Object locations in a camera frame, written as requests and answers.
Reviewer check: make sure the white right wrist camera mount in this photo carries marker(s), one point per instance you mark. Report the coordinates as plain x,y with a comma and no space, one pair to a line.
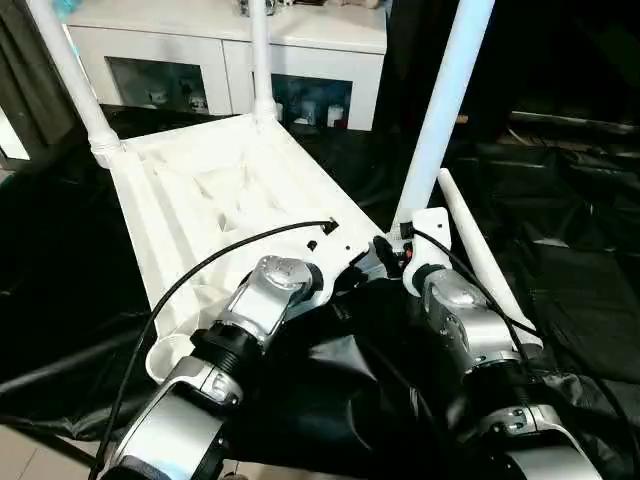
430,225

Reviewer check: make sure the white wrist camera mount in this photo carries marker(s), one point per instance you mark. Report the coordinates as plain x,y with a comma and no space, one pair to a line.
330,260
430,225

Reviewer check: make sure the white plastic table leg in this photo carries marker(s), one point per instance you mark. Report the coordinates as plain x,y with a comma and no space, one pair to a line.
75,75
480,250
262,60
440,125

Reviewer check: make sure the black plastic mat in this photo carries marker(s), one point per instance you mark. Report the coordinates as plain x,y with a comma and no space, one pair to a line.
575,250

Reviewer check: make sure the white printed cup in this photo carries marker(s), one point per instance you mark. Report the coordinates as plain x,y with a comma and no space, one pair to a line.
309,110

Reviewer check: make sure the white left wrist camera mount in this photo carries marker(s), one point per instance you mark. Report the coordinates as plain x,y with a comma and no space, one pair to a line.
330,260

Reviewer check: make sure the white plastic table top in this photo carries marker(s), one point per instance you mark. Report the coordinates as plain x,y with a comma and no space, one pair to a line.
200,165

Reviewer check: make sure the white printed figurine mug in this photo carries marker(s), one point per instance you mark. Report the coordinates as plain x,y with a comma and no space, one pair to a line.
156,97
197,100

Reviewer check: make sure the small white jar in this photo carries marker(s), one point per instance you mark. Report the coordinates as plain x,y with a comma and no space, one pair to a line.
280,112

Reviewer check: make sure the white glass-door cabinet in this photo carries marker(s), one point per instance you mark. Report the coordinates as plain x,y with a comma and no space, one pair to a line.
227,75

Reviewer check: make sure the black flat monitor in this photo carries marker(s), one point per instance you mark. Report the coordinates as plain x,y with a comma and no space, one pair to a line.
575,122

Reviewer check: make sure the black metal table frame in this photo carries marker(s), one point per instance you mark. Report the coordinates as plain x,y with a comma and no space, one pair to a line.
65,445

